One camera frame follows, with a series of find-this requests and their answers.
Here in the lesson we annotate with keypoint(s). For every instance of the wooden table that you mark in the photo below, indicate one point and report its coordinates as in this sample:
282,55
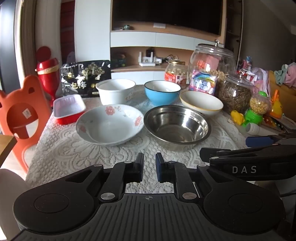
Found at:
5,146

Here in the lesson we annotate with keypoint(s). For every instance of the white paper bowl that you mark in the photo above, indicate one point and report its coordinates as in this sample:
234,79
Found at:
115,91

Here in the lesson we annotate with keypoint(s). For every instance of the colourful candy packet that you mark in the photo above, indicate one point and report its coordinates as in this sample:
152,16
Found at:
203,83

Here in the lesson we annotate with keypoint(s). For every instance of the white router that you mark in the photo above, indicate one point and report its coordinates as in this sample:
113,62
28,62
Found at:
146,61

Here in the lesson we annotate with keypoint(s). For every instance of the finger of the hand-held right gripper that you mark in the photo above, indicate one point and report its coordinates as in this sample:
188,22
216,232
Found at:
231,154
259,141

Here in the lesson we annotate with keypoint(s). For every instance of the orange bear-shaped chair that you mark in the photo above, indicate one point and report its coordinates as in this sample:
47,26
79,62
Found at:
34,102

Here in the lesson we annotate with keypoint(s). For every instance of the orange duck toy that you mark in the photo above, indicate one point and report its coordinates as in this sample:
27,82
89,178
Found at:
276,106

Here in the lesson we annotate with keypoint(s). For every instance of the red bottle-shaped toy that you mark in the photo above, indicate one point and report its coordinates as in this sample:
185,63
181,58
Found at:
47,74

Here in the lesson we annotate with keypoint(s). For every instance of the white lace tablecloth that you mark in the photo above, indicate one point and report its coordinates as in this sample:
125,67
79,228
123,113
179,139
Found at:
76,153

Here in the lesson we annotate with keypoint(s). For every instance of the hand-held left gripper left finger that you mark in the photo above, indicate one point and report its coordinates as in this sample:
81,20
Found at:
139,166

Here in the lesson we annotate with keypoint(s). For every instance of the black television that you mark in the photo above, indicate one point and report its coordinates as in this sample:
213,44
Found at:
166,11

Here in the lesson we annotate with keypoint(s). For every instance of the white plastic bottle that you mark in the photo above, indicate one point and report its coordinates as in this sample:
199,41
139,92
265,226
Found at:
254,128

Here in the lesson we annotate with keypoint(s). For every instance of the blue enamel bowl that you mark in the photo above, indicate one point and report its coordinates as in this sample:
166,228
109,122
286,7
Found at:
161,92

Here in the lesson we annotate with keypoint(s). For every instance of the peanut jar with red label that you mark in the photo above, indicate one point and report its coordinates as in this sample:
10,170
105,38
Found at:
175,75

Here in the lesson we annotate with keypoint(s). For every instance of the grey stool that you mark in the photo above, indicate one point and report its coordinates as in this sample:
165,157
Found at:
11,204

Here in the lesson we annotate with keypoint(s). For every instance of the white and wood cabinet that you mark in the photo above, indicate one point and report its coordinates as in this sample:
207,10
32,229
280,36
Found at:
134,40

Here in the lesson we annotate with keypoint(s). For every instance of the green candy dispenser toy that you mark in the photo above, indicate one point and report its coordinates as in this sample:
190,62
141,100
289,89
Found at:
256,106

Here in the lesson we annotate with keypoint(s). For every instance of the pile of clothes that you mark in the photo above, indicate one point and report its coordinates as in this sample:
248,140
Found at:
286,74

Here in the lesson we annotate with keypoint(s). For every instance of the large glass jar with lid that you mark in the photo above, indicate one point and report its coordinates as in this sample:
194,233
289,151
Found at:
212,60

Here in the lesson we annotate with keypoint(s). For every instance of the toy truck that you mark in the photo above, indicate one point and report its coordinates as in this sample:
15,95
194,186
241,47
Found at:
118,61

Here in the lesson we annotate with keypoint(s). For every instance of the yellow sofa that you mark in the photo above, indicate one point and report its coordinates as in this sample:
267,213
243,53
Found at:
288,97

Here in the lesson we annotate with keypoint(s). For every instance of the pink plastic bag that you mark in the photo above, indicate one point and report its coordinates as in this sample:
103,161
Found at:
262,77

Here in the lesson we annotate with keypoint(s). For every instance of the red and blue toy figure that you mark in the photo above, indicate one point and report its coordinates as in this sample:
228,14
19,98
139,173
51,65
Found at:
247,64

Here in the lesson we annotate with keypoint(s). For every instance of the glass jar of dark sticks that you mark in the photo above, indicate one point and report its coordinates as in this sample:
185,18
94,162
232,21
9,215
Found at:
235,95

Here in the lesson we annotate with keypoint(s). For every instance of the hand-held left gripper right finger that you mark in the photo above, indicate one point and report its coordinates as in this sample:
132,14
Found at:
160,168

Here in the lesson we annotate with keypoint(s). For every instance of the white floral bowl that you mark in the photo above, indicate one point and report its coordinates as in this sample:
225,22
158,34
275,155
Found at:
108,126

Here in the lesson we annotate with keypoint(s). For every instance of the small yellow duck toy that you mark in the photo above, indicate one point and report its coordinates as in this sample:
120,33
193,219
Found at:
238,117

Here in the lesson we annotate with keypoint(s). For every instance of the black snack bag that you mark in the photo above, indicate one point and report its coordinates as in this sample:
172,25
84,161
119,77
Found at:
78,81

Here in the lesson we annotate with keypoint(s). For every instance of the stainless steel bowl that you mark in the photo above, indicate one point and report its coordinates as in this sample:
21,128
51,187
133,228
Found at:
177,125

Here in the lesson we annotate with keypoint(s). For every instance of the red rectangular tray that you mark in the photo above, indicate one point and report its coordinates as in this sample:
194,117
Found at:
68,109

